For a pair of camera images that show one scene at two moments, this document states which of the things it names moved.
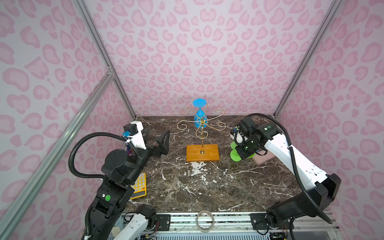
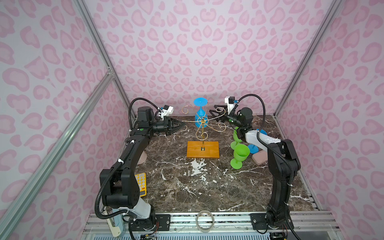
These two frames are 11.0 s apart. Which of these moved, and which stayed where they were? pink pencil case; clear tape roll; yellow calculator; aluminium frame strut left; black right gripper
Moved: black right gripper
Stayed: aluminium frame strut left; clear tape roll; pink pencil case; yellow calculator
